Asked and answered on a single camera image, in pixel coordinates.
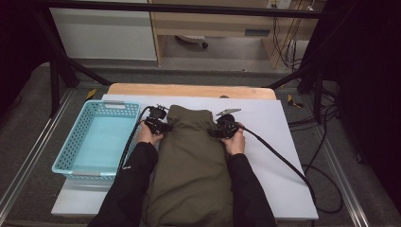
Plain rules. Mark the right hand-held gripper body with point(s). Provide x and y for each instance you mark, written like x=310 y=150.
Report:
x=227 y=127

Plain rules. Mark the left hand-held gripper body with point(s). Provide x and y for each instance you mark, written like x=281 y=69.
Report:
x=155 y=119

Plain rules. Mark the olive green pants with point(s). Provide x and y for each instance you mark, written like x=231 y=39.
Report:
x=192 y=164

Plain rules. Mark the light blue plastic basket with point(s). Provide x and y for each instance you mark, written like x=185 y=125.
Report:
x=104 y=142

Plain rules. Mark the person's right hand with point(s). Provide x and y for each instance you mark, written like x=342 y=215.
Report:
x=235 y=143

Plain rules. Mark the person's left hand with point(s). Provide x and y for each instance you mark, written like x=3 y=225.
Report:
x=146 y=137

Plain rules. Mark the yellow black tape piece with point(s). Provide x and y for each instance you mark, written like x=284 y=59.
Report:
x=293 y=101
x=91 y=94

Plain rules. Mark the chair base with castor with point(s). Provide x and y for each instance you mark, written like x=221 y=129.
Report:
x=192 y=38

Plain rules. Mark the black metal stand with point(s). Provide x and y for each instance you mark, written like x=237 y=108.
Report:
x=54 y=88
x=317 y=94

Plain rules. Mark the white cabinet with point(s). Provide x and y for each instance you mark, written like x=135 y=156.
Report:
x=104 y=34

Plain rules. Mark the light wooden desk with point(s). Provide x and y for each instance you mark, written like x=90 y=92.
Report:
x=214 y=23

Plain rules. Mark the black metal crossbar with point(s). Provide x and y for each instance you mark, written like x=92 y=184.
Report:
x=189 y=8

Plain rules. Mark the white power strip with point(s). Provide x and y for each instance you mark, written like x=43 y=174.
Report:
x=279 y=3

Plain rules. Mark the black curtain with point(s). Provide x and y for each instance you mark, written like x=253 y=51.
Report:
x=372 y=78
x=15 y=47

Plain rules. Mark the aluminium floor rail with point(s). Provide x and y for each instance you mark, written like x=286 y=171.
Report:
x=31 y=154
x=354 y=206

